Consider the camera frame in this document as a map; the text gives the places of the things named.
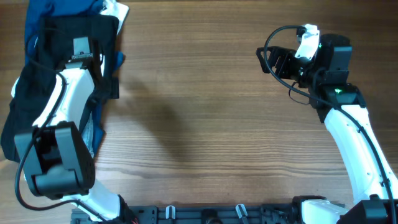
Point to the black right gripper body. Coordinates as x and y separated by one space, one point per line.
289 64

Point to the black shorts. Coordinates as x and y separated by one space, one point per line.
54 45

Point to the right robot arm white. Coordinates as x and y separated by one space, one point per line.
320 65

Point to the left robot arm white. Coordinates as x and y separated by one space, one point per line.
56 167

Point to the white garment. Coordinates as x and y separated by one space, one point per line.
116 9

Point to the blue garment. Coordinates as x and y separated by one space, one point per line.
54 8

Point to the light denim shorts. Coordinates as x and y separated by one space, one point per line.
87 135

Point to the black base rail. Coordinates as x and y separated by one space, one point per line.
263 214

